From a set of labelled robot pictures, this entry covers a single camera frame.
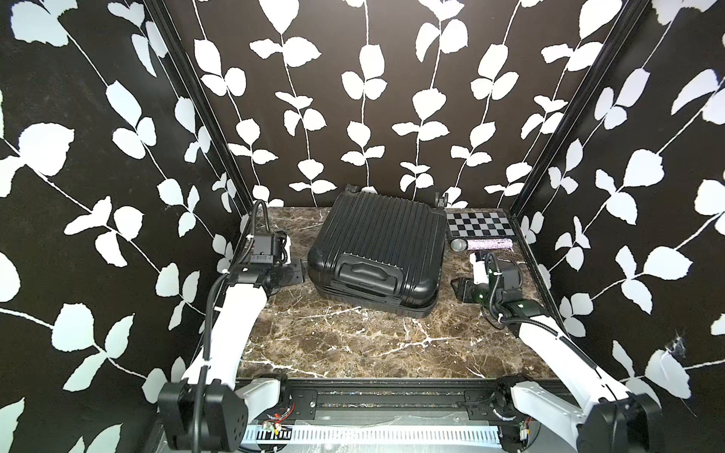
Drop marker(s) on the glittery pink cylinder tube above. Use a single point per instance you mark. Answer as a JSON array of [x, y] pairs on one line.
[[472, 245]]

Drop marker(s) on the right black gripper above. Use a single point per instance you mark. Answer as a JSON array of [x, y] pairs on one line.
[[464, 291]]

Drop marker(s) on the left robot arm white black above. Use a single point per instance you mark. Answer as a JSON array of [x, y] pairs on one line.
[[206, 411]]

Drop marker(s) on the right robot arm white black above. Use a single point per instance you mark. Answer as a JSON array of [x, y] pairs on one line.
[[603, 415]]

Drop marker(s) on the black ribbed hard-shell suitcase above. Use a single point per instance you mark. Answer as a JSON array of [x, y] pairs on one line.
[[380, 252]]

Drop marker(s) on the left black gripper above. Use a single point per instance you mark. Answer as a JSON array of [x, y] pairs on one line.
[[298, 269]]

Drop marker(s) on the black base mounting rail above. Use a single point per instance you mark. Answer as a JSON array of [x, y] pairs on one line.
[[391, 396]]

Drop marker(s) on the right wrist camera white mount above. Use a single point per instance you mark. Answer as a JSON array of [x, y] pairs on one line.
[[479, 267]]

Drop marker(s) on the black white checkerboard plate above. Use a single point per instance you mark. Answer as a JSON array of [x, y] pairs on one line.
[[479, 225]]

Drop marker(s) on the white slotted cable duct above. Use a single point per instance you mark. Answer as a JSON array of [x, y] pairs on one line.
[[466, 436]]

